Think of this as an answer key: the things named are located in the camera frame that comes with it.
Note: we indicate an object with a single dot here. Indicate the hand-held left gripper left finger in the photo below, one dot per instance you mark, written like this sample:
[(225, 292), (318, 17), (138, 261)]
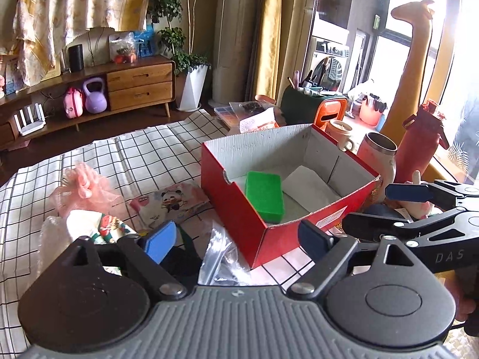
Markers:
[(161, 241)]

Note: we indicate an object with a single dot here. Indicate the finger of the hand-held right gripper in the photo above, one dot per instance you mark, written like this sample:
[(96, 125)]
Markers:
[(408, 192), (374, 225)]

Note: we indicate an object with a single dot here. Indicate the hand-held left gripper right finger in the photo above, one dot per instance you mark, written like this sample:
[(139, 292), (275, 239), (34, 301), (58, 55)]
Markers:
[(314, 237)]

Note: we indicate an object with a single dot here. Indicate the red cardboard box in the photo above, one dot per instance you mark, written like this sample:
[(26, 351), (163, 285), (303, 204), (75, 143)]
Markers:
[(232, 209)]

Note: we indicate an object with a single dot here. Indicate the clear bubble wrap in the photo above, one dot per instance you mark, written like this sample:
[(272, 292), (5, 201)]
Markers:
[(52, 235)]

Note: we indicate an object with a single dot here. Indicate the person's right hand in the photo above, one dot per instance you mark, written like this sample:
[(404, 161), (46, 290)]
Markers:
[(464, 299)]

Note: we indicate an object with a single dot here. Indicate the small pink white plush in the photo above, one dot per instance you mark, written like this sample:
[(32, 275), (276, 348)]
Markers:
[(413, 207)]

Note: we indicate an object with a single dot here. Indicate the panda print tissue pack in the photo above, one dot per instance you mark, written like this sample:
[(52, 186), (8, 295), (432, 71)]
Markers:
[(168, 204)]

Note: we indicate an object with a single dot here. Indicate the pink steel tumbler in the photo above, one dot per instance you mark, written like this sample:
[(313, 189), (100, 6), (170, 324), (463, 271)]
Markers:
[(376, 157)]

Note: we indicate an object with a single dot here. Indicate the red water bottle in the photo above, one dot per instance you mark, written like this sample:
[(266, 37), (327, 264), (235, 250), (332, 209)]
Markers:
[(417, 146)]

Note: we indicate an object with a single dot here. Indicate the clear plastic bag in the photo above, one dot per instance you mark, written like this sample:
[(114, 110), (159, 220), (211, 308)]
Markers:
[(217, 254)]

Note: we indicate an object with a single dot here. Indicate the green sponge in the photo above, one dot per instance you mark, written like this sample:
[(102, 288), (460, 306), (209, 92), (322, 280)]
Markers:
[(264, 194)]

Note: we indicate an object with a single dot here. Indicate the black checked white tablecloth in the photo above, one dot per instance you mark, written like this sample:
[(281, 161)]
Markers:
[(149, 157)]

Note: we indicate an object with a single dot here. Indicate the pink bucket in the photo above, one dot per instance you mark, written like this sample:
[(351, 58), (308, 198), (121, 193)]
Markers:
[(370, 116)]

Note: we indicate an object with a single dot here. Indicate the pink mesh bath pouf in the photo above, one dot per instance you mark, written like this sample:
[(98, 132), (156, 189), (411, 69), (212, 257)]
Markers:
[(86, 190)]

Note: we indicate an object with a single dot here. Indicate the white mug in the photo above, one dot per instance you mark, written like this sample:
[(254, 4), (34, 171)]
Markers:
[(338, 134)]

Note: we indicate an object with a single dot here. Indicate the orange bin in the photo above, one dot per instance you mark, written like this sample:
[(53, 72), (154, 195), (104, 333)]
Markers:
[(329, 114)]

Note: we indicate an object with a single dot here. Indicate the tan giraffe figure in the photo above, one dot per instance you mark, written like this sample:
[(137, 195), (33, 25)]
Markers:
[(415, 67)]

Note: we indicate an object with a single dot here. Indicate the white red snack packet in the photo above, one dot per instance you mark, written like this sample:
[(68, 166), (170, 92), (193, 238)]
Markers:
[(258, 122)]

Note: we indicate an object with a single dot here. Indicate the dark green storage bag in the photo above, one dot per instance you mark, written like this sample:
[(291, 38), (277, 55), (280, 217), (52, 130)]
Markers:
[(297, 106)]

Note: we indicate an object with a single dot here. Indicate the clear storage box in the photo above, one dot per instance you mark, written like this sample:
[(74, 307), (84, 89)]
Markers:
[(228, 114)]

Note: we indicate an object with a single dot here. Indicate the orange bowl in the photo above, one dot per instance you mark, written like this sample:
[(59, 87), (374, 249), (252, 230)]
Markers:
[(265, 99)]

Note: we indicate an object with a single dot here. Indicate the white planter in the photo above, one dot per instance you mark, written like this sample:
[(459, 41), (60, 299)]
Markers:
[(192, 89)]

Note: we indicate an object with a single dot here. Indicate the purple kettlebell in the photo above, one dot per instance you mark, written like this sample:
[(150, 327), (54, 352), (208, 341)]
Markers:
[(95, 99)]

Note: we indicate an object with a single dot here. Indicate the pink toy suitcase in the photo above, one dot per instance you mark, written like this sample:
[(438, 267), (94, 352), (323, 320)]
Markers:
[(73, 104)]

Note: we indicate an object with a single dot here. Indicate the wooden tv cabinet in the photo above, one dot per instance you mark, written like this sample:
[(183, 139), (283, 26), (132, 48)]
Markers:
[(138, 78)]

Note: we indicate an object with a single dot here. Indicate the white router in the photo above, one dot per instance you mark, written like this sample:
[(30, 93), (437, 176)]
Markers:
[(32, 123)]

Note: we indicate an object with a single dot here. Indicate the plastic bag of fruit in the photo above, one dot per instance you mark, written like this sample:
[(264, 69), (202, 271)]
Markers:
[(121, 48)]

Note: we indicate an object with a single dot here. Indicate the blue plastic bag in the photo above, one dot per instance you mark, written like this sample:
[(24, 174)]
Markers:
[(146, 45)]

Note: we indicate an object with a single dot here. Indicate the black cylinder speaker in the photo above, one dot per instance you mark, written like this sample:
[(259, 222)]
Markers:
[(76, 58)]

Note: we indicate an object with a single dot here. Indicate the yellow curtain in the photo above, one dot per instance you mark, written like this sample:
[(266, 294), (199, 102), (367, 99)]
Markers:
[(271, 37)]

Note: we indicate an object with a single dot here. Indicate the cream scalloped board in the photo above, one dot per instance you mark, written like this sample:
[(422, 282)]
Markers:
[(97, 45)]

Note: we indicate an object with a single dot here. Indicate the beige tower air conditioner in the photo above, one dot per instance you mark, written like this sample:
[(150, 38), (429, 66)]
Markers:
[(235, 37)]

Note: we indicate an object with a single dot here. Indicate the picture book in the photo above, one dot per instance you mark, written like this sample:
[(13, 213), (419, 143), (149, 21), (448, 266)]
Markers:
[(13, 76)]

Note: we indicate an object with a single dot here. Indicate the green leafy plant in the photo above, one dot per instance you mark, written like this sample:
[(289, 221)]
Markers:
[(166, 3)]

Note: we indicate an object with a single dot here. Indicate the floral draped cloth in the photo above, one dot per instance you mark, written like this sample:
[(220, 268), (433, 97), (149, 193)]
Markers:
[(67, 11)]

